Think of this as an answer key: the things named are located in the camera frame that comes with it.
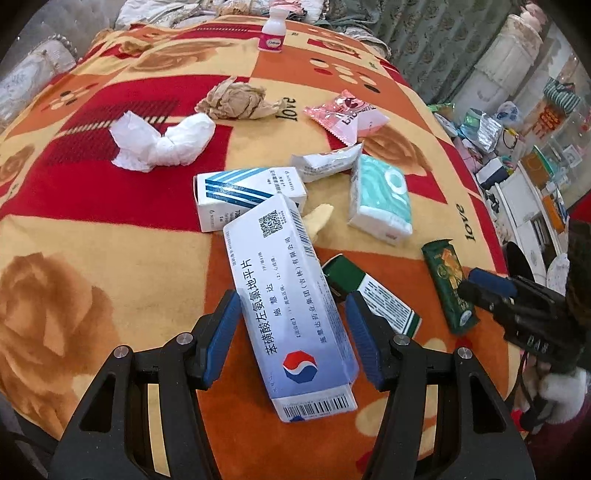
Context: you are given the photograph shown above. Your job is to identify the white bolster pillow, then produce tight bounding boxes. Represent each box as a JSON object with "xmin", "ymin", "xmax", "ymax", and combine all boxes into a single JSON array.
[{"xmin": 1, "ymin": 34, "xmax": 78, "ymax": 131}]

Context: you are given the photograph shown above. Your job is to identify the white tissue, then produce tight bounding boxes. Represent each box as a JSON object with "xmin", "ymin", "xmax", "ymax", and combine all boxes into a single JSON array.
[{"xmin": 109, "ymin": 111, "xmax": 215, "ymax": 173}]

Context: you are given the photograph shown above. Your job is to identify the blue striped white box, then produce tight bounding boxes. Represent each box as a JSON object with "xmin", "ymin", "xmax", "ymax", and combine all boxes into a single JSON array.
[{"xmin": 193, "ymin": 167, "xmax": 308, "ymax": 233}]

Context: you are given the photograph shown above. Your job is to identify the brown paper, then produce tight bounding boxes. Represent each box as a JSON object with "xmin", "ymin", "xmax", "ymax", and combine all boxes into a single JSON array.
[{"xmin": 194, "ymin": 76, "xmax": 287, "ymax": 120}]

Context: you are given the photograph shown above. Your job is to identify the white pink pill bottle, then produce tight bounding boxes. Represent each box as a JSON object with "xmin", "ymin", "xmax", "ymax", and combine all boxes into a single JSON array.
[{"xmin": 257, "ymin": 6, "xmax": 290, "ymax": 53}]

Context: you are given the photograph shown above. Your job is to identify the teal tissue pack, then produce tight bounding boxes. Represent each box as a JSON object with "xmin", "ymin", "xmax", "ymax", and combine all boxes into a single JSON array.
[{"xmin": 349, "ymin": 154, "xmax": 413, "ymax": 244}]

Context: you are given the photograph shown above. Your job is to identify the grey tufted headboard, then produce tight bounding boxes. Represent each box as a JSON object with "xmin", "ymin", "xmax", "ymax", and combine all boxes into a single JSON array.
[{"xmin": 1, "ymin": 0, "xmax": 124, "ymax": 76}]

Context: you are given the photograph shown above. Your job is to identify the green white carton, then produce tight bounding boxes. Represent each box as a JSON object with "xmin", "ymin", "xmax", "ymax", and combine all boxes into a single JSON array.
[{"xmin": 322, "ymin": 253, "xmax": 422, "ymax": 338}]

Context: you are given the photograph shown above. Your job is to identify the silver foil bag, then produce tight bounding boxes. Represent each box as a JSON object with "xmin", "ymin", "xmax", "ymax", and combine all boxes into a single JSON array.
[{"xmin": 460, "ymin": 108, "xmax": 504, "ymax": 154}]

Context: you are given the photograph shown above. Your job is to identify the dark green snack wrapper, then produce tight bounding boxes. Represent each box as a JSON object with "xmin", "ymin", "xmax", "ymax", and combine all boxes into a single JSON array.
[{"xmin": 422, "ymin": 239, "xmax": 479, "ymax": 336}]

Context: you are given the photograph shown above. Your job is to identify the pink snack packet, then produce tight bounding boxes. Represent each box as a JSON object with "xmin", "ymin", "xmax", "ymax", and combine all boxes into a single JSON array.
[{"xmin": 304, "ymin": 90, "xmax": 389, "ymax": 147}]

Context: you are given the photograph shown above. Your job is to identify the green patterned curtain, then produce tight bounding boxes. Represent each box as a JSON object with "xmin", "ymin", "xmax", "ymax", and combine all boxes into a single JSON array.
[{"xmin": 317, "ymin": 0, "xmax": 517, "ymax": 104}]

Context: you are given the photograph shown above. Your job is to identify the red orange patterned blanket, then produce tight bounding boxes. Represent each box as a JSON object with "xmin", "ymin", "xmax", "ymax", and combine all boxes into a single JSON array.
[{"xmin": 1, "ymin": 16, "xmax": 519, "ymax": 437}]

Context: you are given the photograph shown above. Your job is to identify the white fluffy sleeve cuff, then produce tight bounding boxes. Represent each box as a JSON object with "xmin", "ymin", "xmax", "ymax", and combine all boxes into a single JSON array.
[{"xmin": 516, "ymin": 365, "xmax": 589, "ymax": 425}]

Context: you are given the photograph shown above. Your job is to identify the orange white snack wrapper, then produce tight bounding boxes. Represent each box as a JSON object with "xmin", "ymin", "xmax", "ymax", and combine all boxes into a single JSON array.
[{"xmin": 290, "ymin": 143, "xmax": 363, "ymax": 183}]

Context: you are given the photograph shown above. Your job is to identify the white crumpled quilt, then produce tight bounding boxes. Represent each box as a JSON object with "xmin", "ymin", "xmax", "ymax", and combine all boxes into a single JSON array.
[{"xmin": 115, "ymin": 0, "xmax": 270, "ymax": 30}]

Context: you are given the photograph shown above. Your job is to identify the white tv cabinet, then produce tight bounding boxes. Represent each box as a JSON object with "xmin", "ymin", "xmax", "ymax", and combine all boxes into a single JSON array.
[{"xmin": 487, "ymin": 164, "xmax": 567, "ymax": 285}]

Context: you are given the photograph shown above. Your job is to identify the white blue medicine box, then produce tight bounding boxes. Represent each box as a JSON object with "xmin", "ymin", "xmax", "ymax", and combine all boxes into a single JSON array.
[{"xmin": 223, "ymin": 194, "xmax": 359, "ymax": 423}]

